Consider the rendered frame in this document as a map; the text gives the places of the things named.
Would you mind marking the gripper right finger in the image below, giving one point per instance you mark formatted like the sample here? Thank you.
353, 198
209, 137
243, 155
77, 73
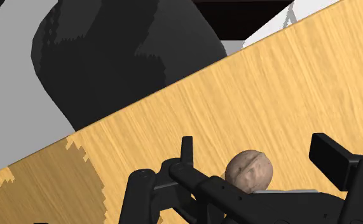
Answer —
362, 186

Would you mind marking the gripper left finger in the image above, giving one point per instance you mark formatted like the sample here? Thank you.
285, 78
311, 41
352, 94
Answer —
140, 194

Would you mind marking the brown walnut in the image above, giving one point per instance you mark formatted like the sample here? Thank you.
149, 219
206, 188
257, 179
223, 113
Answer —
249, 172

